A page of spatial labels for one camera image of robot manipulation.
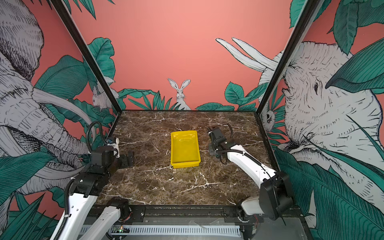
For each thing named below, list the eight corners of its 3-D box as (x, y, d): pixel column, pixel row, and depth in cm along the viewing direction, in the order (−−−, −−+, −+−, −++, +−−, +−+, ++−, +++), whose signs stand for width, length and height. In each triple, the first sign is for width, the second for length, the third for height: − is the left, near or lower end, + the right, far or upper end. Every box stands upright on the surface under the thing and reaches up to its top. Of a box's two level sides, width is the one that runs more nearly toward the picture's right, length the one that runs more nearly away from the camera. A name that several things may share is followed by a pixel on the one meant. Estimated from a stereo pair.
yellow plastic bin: (169, 168, 92) (167, 163, 87) (173, 136, 108) (172, 130, 102) (199, 168, 92) (200, 163, 87) (199, 136, 108) (199, 130, 102)
